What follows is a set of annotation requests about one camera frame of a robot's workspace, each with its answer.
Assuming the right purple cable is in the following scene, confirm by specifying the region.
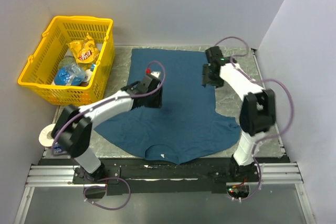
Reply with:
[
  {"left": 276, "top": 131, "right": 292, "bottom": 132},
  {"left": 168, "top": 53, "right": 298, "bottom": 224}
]
[{"left": 214, "top": 36, "right": 296, "bottom": 204}]

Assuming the yellow snack bag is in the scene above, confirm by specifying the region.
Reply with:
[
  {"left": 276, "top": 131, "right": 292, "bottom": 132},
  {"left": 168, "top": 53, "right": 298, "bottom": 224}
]
[{"left": 67, "top": 33, "right": 100, "bottom": 64}]

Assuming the blue t-shirt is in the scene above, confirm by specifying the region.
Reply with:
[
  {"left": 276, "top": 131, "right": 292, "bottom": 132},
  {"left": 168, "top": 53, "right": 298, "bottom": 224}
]
[{"left": 96, "top": 49, "right": 240, "bottom": 164}]

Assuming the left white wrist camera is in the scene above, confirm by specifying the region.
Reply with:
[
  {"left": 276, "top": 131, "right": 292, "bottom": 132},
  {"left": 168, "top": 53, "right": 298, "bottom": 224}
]
[{"left": 150, "top": 71, "right": 162, "bottom": 79}]

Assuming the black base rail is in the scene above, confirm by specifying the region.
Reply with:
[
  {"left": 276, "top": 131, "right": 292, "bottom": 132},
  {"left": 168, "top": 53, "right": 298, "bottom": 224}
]
[{"left": 38, "top": 156, "right": 289, "bottom": 196}]

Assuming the aluminium frame rail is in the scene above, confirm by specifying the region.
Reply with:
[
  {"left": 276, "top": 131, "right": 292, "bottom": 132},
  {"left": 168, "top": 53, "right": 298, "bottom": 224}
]
[{"left": 14, "top": 163, "right": 87, "bottom": 224}]

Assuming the small white bottle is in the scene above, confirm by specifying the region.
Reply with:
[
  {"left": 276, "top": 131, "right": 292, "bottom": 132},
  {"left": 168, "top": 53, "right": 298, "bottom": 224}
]
[{"left": 84, "top": 64, "right": 96, "bottom": 82}]

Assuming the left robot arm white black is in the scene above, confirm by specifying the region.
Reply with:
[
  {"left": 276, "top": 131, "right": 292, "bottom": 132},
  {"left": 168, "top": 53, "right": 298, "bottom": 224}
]
[{"left": 51, "top": 70, "right": 164, "bottom": 183}]

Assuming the yellow plastic basket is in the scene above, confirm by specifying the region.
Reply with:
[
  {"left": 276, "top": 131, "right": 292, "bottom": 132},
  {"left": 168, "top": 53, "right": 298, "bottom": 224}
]
[{"left": 17, "top": 16, "right": 115, "bottom": 106}]

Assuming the toilet paper roll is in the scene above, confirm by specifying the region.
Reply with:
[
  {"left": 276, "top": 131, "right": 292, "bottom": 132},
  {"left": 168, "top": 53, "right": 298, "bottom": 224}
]
[{"left": 38, "top": 123, "right": 65, "bottom": 155}]

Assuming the blue plastic bag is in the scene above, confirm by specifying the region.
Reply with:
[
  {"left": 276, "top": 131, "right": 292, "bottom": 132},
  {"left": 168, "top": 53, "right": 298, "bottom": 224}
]
[{"left": 54, "top": 64, "right": 86, "bottom": 86}]

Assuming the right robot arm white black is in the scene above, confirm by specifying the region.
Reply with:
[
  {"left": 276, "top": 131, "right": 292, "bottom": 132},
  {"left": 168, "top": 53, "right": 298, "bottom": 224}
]
[{"left": 202, "top": 46, "right": 276, "bottom": 182}]

